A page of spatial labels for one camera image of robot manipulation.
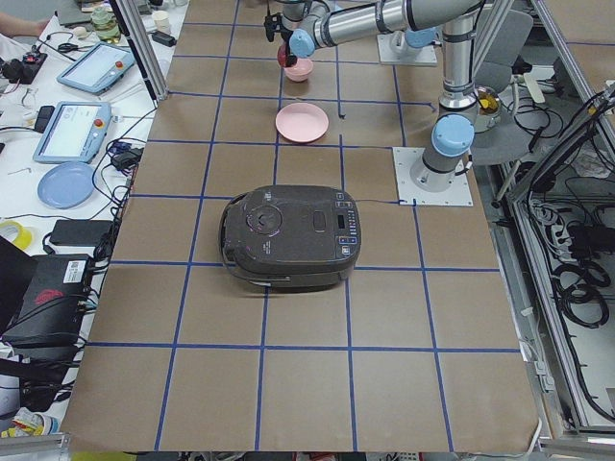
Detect dark grey rice cooker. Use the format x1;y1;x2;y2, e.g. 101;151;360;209
218;184;361;289

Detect pink plate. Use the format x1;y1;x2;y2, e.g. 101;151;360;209
275;103;330;144

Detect red apple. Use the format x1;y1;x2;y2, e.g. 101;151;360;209
277;42;298;68

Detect blue teach pendant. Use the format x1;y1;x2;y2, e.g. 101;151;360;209
33;101;111;164
57;42;135;95

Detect blue plate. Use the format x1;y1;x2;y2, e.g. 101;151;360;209
37;161;94;209

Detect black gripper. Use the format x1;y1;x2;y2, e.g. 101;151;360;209
263;12;296;42

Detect pink bowl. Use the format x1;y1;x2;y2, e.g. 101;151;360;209
283;58;314;83

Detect aluminium frame post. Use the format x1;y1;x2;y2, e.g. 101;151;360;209
110;0;168;102

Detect yellow tape roll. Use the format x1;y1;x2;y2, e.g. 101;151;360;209
0;220;33;251

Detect black power adapter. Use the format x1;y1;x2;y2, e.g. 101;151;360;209
42;220;112;255

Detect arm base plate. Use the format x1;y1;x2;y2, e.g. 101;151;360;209
377;31;437;67
392;147;473;206

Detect far blue teach pendant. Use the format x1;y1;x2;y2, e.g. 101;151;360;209
57;42;135;95

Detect near blue teach pendant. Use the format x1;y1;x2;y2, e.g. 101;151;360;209
33;101;111;164

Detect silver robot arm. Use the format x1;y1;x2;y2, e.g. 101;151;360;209
393;27;437;52
263;0;484;192

